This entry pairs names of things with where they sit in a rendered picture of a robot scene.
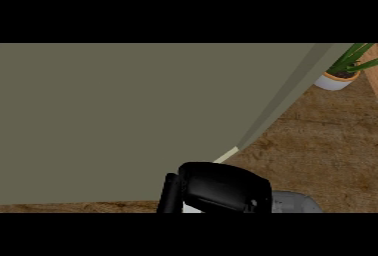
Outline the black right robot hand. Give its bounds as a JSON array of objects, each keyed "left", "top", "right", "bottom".
[{"left": 154, "top": 161, "right": 273, "bottom": 214}]

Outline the large grey cabinet door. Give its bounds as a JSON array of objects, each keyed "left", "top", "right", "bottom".
[{"left": 0, "top": 42, "right": 354, "bottom": 206}]

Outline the green plant in white pot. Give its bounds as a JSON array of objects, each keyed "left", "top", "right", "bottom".
[{"left": 312, "top": 42, "right": 378, "bottom": 92}]

